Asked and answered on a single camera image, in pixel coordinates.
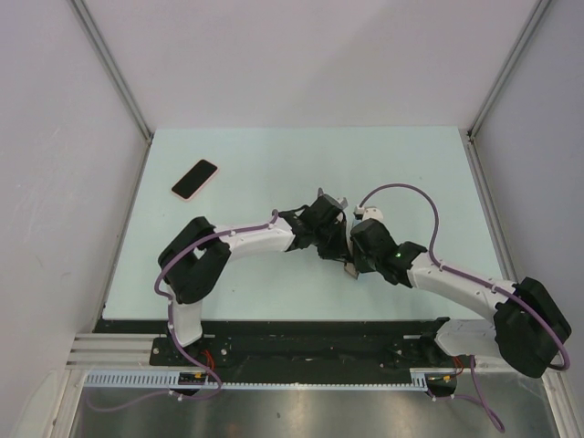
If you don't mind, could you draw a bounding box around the phone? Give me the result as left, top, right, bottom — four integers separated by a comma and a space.
344, 217, 361, 279
171, 159, 218, 201

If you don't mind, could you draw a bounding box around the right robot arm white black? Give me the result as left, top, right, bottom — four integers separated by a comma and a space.
349, 218, 571, 378

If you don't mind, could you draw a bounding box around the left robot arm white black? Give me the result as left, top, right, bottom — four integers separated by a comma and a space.
154, 192, 352, 365

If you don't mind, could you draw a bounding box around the phone in pink case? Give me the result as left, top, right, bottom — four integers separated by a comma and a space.
171, 159, 218, 201

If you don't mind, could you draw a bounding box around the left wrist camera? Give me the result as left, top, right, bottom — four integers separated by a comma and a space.
318, 187, 348, 211

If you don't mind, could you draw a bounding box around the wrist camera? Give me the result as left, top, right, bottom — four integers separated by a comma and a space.
318, 187, 348, 211
353, 206, 383, 222

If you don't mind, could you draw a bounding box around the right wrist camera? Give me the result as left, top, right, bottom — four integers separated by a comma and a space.
353, 206, 383, 222

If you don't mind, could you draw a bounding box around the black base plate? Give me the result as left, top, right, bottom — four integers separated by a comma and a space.
94, 318, 470, 385

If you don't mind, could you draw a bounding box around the right aluminium side rail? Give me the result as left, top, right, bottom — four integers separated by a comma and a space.
459, 130, 523, 280

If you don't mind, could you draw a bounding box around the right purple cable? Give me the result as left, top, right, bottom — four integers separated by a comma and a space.
358, 182, 571, 433

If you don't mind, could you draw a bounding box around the purple cable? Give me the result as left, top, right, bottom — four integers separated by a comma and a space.
86, 209, 279, 412
358, 182, 571, 433

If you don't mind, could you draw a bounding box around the white slotted cable duct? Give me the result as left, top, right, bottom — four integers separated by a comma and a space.
84, 367, 433, 392

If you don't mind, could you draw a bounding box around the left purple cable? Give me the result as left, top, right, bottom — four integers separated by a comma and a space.
86, 209, 279, 412

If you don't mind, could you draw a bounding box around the right aluminium corner post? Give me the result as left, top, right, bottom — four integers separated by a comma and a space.
466, 0, 555, 141

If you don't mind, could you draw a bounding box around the aluminium corner post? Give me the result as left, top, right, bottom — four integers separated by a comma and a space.
466, 0, 555, 141
68, 0, 154, 145

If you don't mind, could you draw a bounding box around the left aluminium corner post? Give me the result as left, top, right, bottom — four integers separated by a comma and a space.
68, 0, 154, 145

